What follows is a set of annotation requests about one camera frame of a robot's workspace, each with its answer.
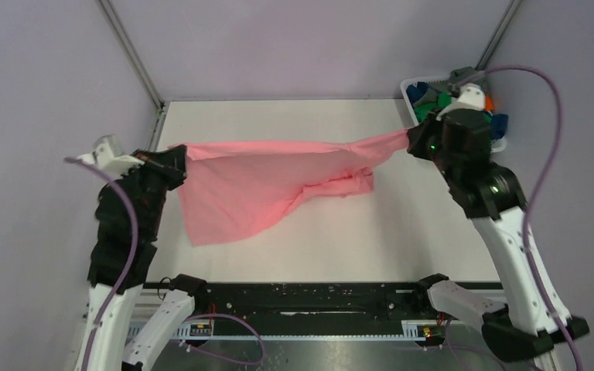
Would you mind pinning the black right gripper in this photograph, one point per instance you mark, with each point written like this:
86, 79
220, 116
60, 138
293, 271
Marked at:
417, 134

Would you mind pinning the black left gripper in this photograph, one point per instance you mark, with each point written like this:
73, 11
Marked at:
172, 161

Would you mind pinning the pink t-shirt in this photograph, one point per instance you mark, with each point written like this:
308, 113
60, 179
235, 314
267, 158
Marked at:
235, 190

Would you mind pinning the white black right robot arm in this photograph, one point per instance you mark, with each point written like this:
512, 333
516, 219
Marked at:
531, 320

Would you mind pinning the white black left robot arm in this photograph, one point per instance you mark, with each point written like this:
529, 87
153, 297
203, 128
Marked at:
129, 212

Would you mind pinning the green t-shirt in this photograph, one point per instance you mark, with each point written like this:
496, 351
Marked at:
428, 103

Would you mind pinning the grey t-shirt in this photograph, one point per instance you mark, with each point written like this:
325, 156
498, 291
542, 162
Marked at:
451, 85

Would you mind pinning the orange garment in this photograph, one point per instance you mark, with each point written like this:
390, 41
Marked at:
489, 106

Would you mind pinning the white laundry basket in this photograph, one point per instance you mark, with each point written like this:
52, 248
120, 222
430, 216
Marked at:
413, 89

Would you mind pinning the blue garment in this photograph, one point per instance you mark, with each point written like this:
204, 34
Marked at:
499, 125

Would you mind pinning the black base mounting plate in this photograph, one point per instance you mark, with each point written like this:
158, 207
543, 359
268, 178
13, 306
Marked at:
328, 305

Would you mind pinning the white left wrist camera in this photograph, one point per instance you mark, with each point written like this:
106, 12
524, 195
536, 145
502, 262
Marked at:
109, 156

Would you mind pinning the aluminium frame rails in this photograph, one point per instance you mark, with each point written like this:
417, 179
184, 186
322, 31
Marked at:
124, 105

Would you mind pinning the white slotted cable duct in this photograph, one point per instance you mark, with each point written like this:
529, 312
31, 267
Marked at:
201, 330

